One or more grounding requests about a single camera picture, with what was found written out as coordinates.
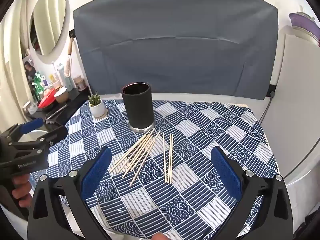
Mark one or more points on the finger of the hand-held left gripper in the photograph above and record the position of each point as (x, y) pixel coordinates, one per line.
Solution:
(53, 133)
(31, 125)

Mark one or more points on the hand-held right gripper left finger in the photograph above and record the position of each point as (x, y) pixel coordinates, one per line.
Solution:
(96, 175)

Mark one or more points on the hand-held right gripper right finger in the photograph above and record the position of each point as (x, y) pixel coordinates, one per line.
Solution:
(225, 172)

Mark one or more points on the pile of wooden chopsticks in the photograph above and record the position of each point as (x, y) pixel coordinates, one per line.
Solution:
(143, 145)

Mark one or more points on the black cylindrical utensil holder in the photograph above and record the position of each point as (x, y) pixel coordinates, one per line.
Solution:
(137, 105)

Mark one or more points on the person's left hand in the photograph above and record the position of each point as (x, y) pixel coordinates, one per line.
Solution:
(21, 188)

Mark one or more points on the person's right hand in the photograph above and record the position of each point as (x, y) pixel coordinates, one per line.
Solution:
(158, 237)

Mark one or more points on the red lidded dish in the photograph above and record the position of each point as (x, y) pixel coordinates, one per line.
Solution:
(47, 98)

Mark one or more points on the beige cup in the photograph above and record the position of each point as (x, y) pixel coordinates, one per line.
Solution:
(61, 96)

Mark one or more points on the green bottle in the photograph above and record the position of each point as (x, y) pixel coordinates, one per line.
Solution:
(38, 86)

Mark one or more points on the blue white patterned tablecloth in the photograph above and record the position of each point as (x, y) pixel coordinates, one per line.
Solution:
(200, 135)

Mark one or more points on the potted cactus in white pot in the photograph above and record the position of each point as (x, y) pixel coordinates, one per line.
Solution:
(97, 107)

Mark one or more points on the pale green canister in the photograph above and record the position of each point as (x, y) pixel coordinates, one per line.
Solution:
(70, 83)

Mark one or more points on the pink glass jar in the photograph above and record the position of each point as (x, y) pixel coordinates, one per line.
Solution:
(80, 83)

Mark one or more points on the printed photo card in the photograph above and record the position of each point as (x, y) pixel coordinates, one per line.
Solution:
(28, 67)

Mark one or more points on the white bottle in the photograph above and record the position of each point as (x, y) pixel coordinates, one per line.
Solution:
(60, 72)

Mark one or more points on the cream curtain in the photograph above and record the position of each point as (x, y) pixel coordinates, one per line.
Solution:
(12, 55)

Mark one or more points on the white cabinet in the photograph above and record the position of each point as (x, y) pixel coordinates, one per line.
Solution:
(295, 105)

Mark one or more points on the grey fabric headboard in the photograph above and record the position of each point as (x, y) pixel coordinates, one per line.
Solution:
(175, 55)

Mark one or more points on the purple lidded container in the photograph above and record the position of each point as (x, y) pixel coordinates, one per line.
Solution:
(303, 26)

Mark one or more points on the black wall hook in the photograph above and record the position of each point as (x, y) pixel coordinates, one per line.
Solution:
(71, 33)

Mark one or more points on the round wall mirror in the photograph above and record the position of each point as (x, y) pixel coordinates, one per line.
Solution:
(47, 20)

